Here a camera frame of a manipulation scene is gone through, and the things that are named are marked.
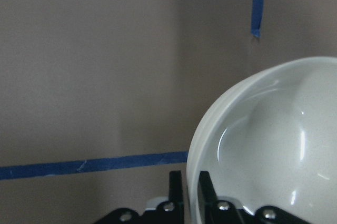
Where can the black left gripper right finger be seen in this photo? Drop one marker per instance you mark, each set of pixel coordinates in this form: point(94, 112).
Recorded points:
point(206, 197)

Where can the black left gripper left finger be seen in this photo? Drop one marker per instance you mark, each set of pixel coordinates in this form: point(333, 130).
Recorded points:
point(176, 200)

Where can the white ceramic bowl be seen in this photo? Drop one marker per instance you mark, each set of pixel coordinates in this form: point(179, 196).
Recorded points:
point(271, 140)

